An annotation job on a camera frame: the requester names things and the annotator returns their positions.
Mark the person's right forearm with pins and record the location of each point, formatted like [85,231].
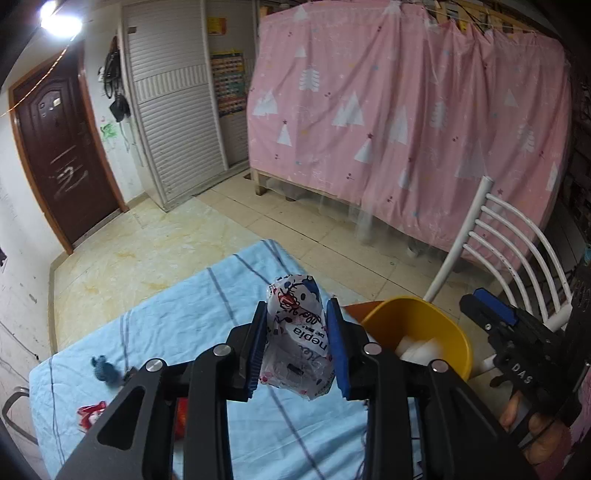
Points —
[577,452]

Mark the person's right hand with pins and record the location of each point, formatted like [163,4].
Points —
[538,436]

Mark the dark brown door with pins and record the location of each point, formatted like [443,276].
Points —
[60,152]

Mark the large black hanging bag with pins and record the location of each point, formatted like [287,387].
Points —
[112,69]

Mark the brown stool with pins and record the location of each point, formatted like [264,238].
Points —
[360,311]

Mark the pink tree-print curtain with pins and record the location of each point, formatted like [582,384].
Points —
[392,115]

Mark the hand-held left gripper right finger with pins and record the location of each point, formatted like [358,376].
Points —
[339,355]

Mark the blue knitted toy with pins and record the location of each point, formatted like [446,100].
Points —
[105,368]

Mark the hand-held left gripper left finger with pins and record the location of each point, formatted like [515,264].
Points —
[253,355]

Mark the yellow wall sign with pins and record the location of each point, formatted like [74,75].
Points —
[217,26]

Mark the yellow plastic bin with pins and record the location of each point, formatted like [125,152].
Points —
[434,323]

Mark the colourful chart poster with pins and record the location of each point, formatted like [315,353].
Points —
[228,83]

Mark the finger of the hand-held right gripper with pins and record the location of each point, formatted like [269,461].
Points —
[496,304]
[475,314]

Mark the printed tissue packet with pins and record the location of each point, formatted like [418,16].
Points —
[295,341]

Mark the white metal chair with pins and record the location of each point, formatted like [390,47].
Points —
[508,240]

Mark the blue printed tablecloth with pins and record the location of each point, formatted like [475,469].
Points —
[184,314]

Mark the red and white wrapper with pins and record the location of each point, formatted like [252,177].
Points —
[91,414]

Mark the ceiling lamp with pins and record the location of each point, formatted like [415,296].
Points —
[60,16]

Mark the small black hanging bag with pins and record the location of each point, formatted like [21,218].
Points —
[119,108]

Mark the grey metal chair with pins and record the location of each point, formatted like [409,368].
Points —
[11,406]

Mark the wooden bed frame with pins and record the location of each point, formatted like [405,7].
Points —
[259,182]

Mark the white louvered wardrobe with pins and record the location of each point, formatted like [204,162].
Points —
[171,115]

